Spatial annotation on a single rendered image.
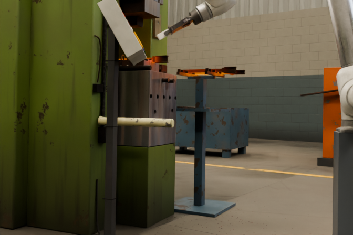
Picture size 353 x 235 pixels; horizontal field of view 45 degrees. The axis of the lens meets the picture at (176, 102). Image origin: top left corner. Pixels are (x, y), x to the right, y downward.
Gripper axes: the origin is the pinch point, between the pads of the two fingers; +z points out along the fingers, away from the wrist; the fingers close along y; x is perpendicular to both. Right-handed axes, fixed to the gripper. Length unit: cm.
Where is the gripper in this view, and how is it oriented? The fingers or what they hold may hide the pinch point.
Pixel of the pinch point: (164, 34)
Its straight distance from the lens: 220.3
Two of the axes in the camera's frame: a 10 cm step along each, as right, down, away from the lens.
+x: -4.9, -8.7, 0.0
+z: -8.7, 4.9, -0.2
